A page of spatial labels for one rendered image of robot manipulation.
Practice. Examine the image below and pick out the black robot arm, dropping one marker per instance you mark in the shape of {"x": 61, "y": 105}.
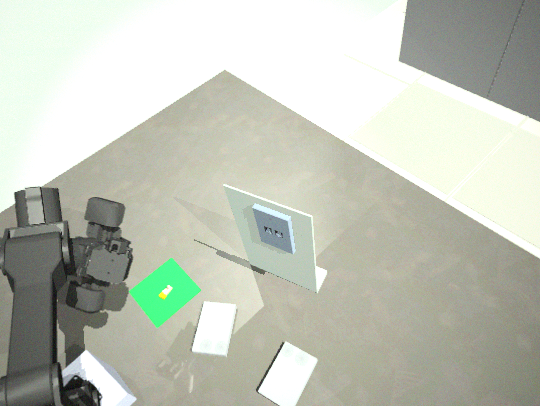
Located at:
{"x": 36, "y": 262}

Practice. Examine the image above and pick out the green square mat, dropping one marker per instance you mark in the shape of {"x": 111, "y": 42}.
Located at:
{"x": 147, "y": 292}

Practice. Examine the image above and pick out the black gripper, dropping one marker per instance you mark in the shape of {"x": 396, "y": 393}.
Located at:
{"x": 106, "y": 216}

